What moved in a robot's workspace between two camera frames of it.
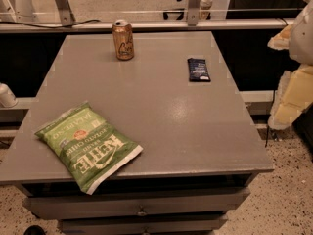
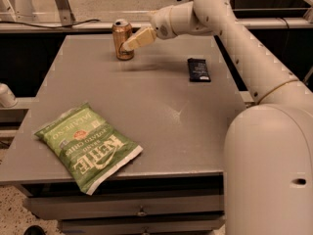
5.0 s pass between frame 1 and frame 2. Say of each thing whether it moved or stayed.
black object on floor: stayed
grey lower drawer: stayed
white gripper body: moved
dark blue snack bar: stayed
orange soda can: stayed
